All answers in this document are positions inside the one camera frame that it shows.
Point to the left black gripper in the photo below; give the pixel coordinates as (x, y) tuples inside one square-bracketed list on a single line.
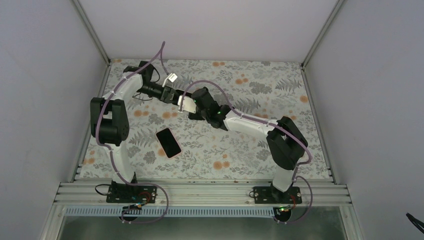
[(166, 95)]

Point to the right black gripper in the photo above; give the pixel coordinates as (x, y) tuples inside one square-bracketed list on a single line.
[(191, 116)]

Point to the black phone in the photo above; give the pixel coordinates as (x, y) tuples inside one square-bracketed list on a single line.
[(184, 93)]

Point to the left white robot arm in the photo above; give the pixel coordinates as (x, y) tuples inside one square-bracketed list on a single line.
[(109, 123)]

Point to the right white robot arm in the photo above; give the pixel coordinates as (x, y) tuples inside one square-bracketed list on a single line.
[(284, 140)]

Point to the phone in pink case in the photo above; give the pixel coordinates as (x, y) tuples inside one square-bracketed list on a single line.
[(168, 142)]

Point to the floral patterned mat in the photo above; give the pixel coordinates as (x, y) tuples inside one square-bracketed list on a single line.
[(268, 90)]

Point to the black object at corner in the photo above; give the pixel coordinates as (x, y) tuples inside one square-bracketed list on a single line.
[(416, 222)]

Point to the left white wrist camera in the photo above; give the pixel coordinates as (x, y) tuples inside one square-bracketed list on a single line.
[(170, 78)]

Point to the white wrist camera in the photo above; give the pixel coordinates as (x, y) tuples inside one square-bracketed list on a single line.
[(186, 104), (170, 78)]

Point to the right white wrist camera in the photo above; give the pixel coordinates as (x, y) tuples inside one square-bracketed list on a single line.
[(186, 104)]

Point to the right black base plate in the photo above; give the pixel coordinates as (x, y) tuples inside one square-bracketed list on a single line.
[(271, 195)]

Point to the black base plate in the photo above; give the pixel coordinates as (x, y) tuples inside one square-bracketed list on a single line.
[(128, 194), (271, 195)]

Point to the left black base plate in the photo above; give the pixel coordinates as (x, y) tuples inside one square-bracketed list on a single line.
[(128, 194)]

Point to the aluminium rail frame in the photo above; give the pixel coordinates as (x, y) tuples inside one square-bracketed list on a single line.
[(205, 198)]

